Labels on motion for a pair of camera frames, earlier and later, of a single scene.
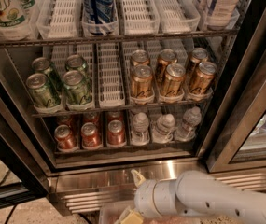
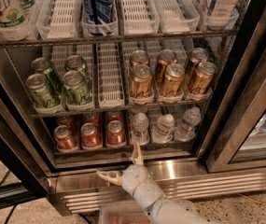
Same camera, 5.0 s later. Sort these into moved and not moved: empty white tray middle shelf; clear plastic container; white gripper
Moved: white gripper
Not moved: clear plastic container; empty white tray middle shelf
